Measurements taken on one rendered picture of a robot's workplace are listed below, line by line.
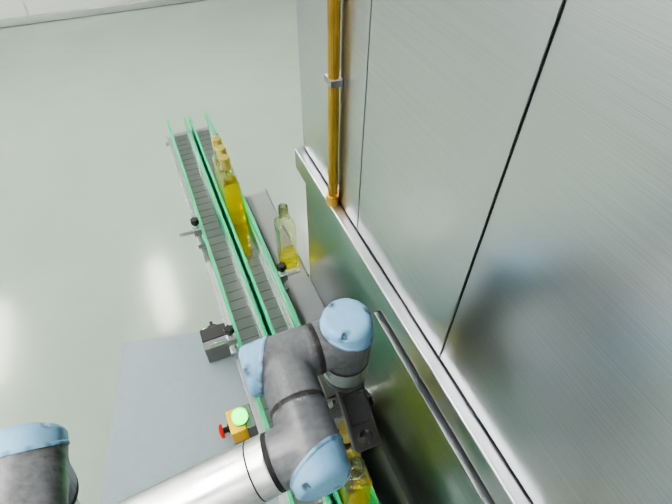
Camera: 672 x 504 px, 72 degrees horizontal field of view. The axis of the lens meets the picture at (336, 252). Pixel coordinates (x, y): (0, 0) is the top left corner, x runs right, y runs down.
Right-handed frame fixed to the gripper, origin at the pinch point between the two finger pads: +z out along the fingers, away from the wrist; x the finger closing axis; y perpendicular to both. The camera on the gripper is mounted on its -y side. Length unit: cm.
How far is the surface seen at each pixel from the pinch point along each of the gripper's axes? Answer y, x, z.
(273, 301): 56, 1, 31
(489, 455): -18.3, -13.9, -21.2
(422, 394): -4.1, -12.1, -13.5
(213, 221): 99, 12, 32
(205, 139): 153, 5, 32
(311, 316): 46, -8, 31
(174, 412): 37, 38, 44
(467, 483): -18.9, -12.4, -11.7
